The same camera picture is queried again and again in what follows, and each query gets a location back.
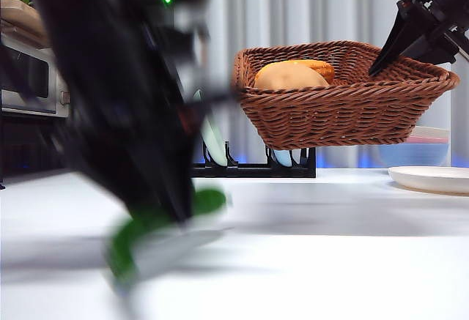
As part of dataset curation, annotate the green cucumber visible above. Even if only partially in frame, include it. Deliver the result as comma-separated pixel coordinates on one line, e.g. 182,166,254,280
106,187,230,288

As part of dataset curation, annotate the orange corn cob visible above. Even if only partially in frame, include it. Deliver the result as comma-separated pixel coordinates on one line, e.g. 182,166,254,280
292,59,335,83

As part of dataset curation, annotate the brown wicker basket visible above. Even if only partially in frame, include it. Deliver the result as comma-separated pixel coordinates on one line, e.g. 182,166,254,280
232,40,461,150

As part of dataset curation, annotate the tan potato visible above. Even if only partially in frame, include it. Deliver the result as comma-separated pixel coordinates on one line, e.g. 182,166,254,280
254,62,330,89

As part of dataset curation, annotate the pale green plate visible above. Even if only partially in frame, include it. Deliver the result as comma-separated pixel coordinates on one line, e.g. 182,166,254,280
193,89,229,165

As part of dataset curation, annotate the beige bowl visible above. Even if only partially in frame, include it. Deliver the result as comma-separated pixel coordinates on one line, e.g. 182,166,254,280
413,125,450,140

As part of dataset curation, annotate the black plate rack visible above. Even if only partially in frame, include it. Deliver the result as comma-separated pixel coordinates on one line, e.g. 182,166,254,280
192,140,317,179

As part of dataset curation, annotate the pink bowl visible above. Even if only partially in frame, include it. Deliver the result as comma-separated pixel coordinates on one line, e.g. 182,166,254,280
406,135,450,146

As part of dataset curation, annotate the blue bowl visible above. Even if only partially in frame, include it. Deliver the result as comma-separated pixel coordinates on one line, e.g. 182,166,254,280
377,143,450,169

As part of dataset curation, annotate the grey curtain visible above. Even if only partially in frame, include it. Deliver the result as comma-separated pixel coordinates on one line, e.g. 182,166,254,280
0,0,469,170

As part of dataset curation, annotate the pale blue plate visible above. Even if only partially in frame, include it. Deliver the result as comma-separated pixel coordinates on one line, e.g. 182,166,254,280
273,147,294,167

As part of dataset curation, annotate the cream flat plate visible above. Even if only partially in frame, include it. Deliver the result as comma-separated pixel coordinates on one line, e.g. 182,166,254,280
387,165,469,195

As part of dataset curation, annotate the black metal shelf frame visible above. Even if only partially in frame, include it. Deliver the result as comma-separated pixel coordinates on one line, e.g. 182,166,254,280
0,113,74,190

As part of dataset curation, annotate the wooden tray with black handle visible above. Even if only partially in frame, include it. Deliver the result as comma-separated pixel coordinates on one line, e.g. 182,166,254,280
0,4,51,48

